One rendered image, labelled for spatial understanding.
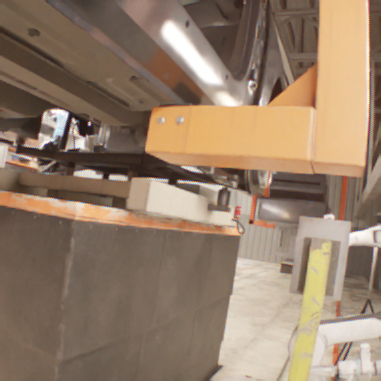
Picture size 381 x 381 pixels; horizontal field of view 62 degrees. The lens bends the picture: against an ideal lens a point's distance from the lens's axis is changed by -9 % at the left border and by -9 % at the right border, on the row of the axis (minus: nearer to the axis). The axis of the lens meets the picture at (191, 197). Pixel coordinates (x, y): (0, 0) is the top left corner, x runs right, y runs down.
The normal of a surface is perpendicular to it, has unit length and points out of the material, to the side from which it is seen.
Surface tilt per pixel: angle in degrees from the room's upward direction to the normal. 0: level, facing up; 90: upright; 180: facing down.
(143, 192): 90
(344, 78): 90
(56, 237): 90
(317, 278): 90
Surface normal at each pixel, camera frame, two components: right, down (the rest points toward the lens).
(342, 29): -0.41, -0.13
